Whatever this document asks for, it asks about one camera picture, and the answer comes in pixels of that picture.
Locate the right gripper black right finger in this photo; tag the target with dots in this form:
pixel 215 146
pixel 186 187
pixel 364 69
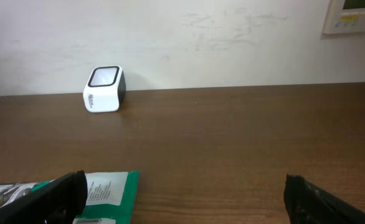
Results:
pixel 307 203

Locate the beige wall thermostat panel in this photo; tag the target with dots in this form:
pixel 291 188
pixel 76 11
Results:
pixel 345 17

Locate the green white wipes packet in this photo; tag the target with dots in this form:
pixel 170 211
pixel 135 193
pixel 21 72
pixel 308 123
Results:
pixel 111 196

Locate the white barcode scanner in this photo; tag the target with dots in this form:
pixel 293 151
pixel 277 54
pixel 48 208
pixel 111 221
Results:
pixel 105 89

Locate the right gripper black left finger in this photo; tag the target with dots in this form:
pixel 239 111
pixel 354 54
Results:
pixel 59 201

